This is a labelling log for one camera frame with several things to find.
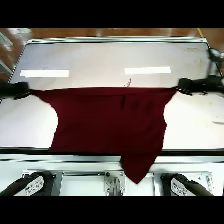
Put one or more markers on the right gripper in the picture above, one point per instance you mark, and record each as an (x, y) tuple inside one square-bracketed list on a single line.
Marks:
[(185, 86)]

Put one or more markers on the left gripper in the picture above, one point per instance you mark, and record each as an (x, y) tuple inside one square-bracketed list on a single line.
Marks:
[(20, 89)]

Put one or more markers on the dark red T-shirt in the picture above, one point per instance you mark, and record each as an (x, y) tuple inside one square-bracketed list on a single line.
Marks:
[(110, 120)]

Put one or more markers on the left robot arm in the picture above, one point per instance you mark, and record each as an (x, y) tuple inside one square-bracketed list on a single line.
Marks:
[(23, 185)]

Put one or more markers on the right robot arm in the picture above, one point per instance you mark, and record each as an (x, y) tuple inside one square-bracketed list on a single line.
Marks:
[(186, 186)]

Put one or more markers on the silver frame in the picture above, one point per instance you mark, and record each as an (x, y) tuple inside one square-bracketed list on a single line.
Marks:
[(83, 166)]

